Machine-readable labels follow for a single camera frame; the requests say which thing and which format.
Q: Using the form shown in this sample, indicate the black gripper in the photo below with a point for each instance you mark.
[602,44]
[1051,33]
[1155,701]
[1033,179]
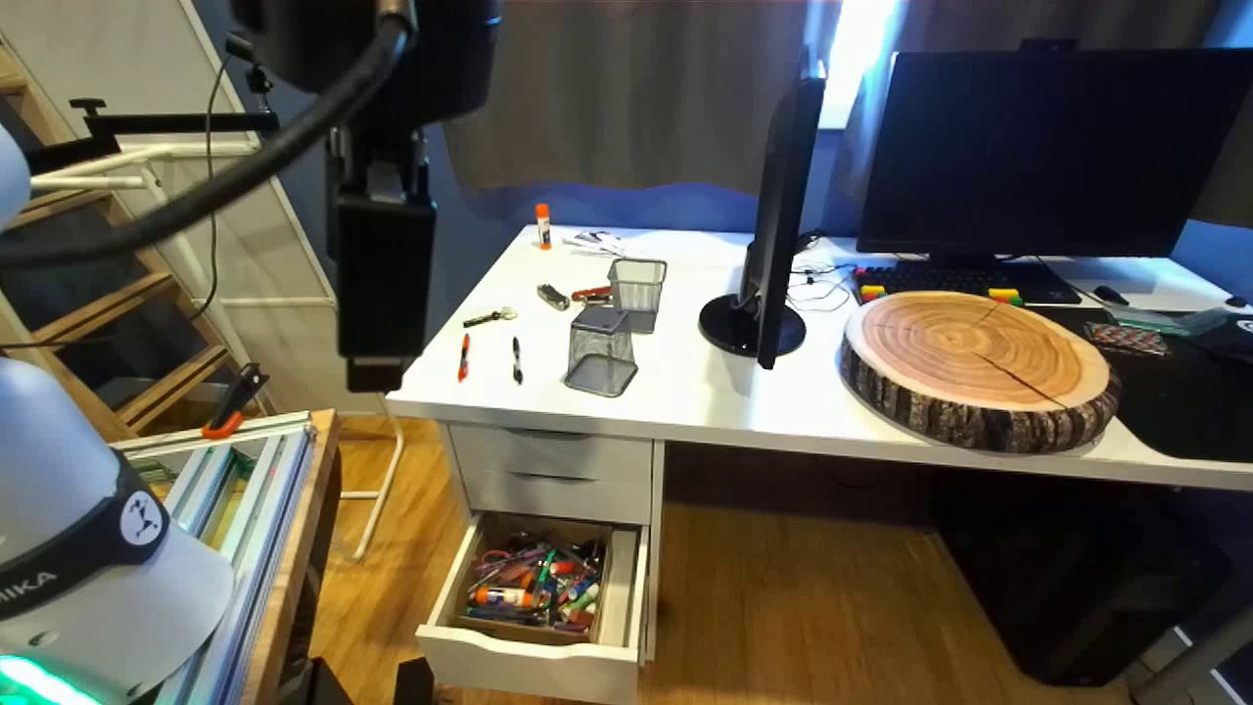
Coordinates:
[382,235]

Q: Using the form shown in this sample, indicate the black pen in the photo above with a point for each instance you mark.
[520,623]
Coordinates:
[520,363]

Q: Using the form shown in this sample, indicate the mesh pen holder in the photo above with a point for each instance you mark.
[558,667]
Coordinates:
[602,355]
[635,287]

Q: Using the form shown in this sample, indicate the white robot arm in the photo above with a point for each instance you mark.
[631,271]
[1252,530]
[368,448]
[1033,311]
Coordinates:
[116,593]

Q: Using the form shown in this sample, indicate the red pen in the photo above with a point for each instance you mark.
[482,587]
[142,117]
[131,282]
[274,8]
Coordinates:
[464,359]

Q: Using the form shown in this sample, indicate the upright mesh pen holder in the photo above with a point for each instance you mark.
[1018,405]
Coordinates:
[635,287]

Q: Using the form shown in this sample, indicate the glue stick orange cap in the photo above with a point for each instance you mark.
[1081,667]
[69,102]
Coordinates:
[544,214]

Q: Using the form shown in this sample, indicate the white cards on desk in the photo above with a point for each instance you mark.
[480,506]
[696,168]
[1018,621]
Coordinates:
[593,239]

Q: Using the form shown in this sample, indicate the red pocket knife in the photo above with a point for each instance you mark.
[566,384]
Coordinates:
[593,296]

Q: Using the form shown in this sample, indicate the grey curtain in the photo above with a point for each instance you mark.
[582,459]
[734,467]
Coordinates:
[631,93]

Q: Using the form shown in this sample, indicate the wooden stairs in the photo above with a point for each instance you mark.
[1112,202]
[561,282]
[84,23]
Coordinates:
[118,334]

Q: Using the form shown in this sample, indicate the closed white drawer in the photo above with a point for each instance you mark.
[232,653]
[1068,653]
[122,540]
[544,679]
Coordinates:
[553,474]

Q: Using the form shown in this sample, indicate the wooden side shelf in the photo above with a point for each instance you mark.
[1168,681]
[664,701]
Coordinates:
[264,503]

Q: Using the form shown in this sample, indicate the side-on black monitor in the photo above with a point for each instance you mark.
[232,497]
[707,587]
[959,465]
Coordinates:
[759,317]

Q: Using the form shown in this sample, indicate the pens in drawer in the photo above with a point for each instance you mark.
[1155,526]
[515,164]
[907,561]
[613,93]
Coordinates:
[544,586]

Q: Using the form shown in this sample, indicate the open white drawer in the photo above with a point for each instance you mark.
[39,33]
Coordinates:
[515,658]

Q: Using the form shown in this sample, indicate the black keyboard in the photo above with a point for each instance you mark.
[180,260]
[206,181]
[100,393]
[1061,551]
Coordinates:
[1029,279]

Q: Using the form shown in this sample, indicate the wood slice cushion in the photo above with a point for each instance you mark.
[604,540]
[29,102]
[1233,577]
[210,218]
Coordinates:
[976,375]

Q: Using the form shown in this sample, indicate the large black monitor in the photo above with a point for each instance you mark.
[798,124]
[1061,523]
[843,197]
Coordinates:
[1048,151]

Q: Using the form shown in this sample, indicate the black mouse pad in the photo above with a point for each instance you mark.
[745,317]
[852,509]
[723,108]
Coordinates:
[1189,399]

